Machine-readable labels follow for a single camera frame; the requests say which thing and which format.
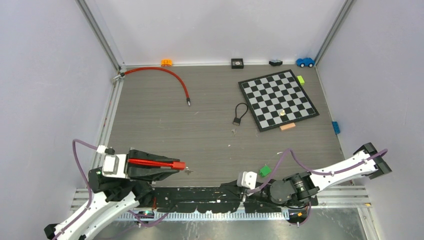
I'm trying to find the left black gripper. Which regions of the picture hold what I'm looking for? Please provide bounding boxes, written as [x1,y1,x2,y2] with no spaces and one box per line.
[118,144,181,183]

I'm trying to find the red cable padlock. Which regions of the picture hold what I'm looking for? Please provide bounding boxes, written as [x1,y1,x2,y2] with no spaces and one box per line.
[128,158,186,171]

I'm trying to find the black cable padlock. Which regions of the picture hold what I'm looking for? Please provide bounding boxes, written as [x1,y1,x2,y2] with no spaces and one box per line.
[232,102,249,126]

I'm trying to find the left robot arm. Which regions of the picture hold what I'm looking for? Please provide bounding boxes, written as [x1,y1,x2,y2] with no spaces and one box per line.
[44,149,186,240]

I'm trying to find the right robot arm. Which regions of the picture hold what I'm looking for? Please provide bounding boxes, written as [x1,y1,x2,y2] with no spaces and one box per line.
[224,142,392,207]

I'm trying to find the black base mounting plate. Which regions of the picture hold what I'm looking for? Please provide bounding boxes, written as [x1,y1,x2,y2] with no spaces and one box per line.
[137,186,318,214]

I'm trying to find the green toy brick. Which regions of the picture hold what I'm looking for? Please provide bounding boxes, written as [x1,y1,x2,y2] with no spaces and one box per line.
[259,165,272,178]

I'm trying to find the tan wooden block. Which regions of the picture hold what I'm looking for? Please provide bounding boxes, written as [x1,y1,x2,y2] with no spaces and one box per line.
[279,122,296,131]

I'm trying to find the black white chessboard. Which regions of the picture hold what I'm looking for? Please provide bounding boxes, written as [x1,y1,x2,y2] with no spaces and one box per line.
[238,69,320,132]

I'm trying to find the orange toy block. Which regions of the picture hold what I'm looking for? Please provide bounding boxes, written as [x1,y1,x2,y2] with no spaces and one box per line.
[160,59,173,67]

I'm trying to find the blue toy brick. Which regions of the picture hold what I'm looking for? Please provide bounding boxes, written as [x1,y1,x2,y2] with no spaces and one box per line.
[331,121,341,135]

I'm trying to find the small black box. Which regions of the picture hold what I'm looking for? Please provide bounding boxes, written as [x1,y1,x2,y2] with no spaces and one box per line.
[230,58,244,69]

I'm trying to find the lime green block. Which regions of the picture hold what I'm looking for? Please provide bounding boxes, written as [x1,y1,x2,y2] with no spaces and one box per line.
[297,75,305,86]

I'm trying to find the small black toy car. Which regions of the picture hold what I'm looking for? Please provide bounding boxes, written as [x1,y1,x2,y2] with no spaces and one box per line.
[268,59,283,67]

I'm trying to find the blue toy car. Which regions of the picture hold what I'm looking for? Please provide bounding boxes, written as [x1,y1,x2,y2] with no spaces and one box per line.
[295,57,315,68]

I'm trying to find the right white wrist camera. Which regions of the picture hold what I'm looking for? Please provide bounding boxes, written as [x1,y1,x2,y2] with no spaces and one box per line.
[236,171,258,190]

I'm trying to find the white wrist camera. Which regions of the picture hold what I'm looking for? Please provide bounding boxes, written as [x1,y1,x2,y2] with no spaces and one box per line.
[96,145,129,179]
[236,171,258,190]

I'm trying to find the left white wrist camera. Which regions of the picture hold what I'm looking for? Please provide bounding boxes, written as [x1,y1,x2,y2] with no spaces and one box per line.
[96,145,129,179]

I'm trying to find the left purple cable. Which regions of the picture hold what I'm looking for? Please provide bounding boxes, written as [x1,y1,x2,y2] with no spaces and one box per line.
[51,139,173,240]

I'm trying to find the red hose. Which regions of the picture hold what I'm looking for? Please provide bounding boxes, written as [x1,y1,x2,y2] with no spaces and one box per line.
[112,66,192,107]

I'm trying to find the aluminium front rail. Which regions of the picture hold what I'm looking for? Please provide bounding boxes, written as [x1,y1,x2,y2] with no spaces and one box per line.
[70,185,373,222]

